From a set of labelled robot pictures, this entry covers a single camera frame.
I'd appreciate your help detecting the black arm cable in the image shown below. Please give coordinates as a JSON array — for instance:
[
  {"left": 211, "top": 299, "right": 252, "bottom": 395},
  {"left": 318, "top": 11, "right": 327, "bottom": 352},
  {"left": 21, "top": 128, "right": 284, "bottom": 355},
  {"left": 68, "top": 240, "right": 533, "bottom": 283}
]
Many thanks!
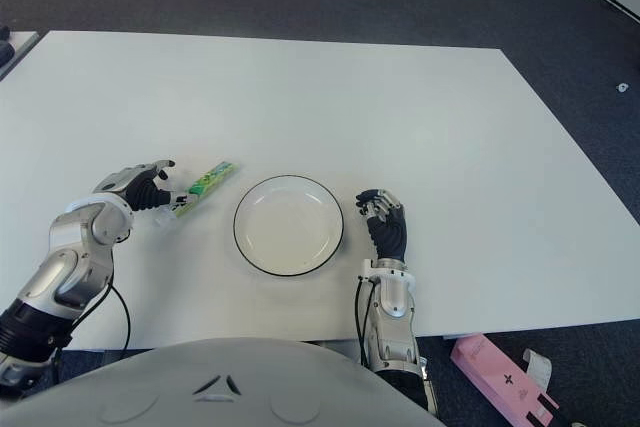
[
  {"left": 353, "top": 276, "right": 374, "bottom": 366},
  {"left": 49, "top": 284, "right": 132, "bottom": 383}
]

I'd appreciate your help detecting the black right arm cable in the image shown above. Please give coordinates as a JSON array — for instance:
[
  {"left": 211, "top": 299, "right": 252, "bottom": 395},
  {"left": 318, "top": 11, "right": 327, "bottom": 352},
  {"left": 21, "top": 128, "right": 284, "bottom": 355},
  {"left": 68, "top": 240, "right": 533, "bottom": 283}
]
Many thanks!
[{"left": 353, "top": 276, "right": 374, "bottom": 366}]

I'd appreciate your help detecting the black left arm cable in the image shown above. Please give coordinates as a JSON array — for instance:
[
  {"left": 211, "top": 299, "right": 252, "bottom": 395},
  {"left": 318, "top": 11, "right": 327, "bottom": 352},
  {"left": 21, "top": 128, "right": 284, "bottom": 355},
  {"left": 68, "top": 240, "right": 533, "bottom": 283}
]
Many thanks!
[{"left": 49, "top": 284, "right": 132, "bottom": 383}]

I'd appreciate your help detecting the green snack packet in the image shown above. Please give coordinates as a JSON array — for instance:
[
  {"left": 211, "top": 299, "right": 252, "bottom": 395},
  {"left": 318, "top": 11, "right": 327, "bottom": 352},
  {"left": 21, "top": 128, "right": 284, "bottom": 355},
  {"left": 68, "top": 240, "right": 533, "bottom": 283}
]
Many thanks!
[{"left": 149, "top": 160, "right": 239, "bottom": 228}]

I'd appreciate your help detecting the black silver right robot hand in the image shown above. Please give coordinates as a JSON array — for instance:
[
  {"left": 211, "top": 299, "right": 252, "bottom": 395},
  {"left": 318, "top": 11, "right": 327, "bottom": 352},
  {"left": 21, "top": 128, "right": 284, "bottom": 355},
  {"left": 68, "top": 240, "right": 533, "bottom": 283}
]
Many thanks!
[{"left": 354, "top": 187, "right": 409, "bottom": 263}]

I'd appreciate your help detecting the white paper strip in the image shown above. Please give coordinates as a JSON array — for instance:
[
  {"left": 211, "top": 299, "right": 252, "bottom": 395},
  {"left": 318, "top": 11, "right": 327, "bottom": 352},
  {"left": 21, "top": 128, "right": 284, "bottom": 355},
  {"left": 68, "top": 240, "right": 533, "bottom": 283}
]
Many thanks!
[{"left": 522, "top": 346, "right": 554, "bottom": 391}]

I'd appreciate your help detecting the grey robot torso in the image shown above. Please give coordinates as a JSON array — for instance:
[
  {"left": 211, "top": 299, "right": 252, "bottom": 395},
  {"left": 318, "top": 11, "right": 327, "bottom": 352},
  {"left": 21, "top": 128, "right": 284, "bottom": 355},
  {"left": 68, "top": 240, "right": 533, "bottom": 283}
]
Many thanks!
[{"left": 0, "top": 336, "right": 446, "bottom": 427}]

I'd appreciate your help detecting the grey side table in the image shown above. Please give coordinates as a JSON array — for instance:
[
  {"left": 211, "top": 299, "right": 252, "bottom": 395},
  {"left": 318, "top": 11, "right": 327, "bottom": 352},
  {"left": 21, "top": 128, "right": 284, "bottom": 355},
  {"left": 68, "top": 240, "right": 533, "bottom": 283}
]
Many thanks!
[{"left": 0, "top": 30, "right": 40, "bottom": 81}]

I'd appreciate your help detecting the white plate with black rim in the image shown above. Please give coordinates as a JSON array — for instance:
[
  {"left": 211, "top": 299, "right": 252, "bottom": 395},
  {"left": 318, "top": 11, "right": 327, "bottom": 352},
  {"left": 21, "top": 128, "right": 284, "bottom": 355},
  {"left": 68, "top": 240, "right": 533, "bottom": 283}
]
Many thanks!
[{"left": 232, "top": 174, "right": 345, "bottom": 278}]

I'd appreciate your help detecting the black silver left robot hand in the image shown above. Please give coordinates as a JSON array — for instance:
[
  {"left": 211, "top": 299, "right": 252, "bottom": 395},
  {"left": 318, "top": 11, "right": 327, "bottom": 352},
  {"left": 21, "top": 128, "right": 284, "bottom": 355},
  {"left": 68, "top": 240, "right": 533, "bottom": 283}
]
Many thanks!
[{"left": 92, "top": 159, "right": 194, "bottom": 213}]

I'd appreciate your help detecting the pink cardboard box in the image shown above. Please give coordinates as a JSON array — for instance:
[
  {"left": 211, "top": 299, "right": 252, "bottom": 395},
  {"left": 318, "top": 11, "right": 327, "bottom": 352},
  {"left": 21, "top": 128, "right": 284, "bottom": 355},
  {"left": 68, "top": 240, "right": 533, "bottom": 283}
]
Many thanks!
[{"left": 449, "top": 332, "right": 561, "bottom": 427}]

